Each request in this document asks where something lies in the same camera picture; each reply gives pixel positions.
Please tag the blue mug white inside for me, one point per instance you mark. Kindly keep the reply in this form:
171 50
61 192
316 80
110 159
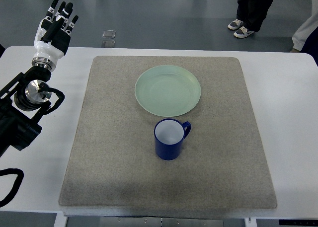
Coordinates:
169 135

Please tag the light green plate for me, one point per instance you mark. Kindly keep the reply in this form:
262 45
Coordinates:
167 91

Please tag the person in grey trousers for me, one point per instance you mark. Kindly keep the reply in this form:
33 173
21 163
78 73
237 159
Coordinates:
305 30

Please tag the floor outlet cover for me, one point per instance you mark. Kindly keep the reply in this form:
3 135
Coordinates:
109 34
108 44

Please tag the grey felt mat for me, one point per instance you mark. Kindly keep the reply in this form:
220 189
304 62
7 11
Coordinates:
113 162

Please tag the upper floor outlet cover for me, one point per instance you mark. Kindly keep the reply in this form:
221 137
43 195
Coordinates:
109 34

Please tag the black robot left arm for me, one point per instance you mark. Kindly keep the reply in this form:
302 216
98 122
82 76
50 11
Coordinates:
24 101

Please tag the person in dark trousers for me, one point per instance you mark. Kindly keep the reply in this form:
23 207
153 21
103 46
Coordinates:
250 16

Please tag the lower floor outlet cover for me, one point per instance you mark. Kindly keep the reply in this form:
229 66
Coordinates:
108 44

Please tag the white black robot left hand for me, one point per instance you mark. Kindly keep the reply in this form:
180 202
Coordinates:
53 35

